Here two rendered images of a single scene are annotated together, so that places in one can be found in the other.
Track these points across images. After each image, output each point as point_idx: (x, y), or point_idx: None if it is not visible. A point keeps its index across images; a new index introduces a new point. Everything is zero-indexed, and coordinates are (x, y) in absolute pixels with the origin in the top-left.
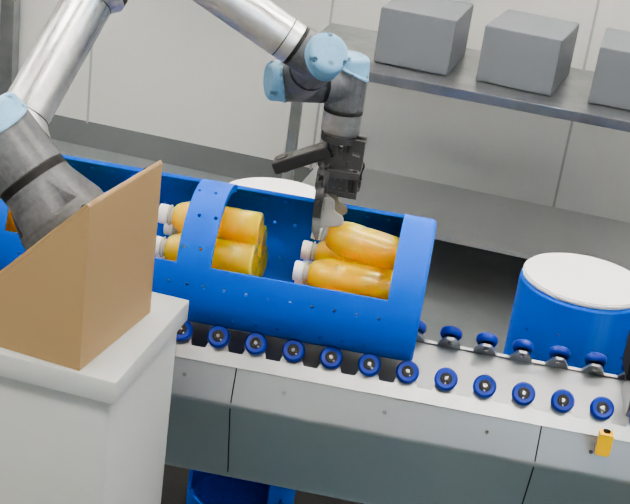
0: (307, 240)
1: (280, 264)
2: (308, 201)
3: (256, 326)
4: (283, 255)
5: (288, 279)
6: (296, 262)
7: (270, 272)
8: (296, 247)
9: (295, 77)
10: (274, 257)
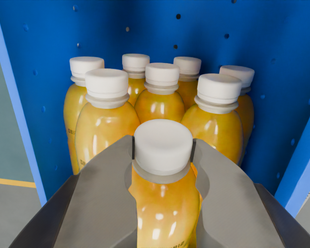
0: (299, 78)
1: (272, 22)
2: (303, 129)
3: (74, 10)
4: (287, 26)
5: (246, 41)
6: (96, 80)
7: (262, 5)
8: (294, 53)
9: None
10: (287, 7)
